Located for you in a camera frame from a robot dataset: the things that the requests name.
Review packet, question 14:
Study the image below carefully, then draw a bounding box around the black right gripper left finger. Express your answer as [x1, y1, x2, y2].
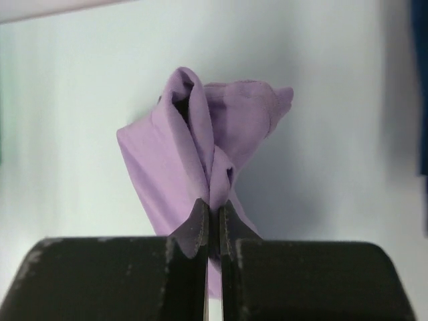
[8, 199, 209, 320]

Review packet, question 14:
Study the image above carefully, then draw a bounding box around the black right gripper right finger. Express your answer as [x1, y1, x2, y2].
[219, 203, 416, 321]

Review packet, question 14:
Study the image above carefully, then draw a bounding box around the purple t shirt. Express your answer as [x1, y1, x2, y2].
[116, 66, 295, 298]

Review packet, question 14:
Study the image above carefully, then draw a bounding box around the green plastic tray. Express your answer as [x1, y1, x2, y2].
[0, 110, 3, 165]

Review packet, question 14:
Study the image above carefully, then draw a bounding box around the navy blue folded shirt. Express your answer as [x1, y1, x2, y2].
[410, 0, 427, 176]

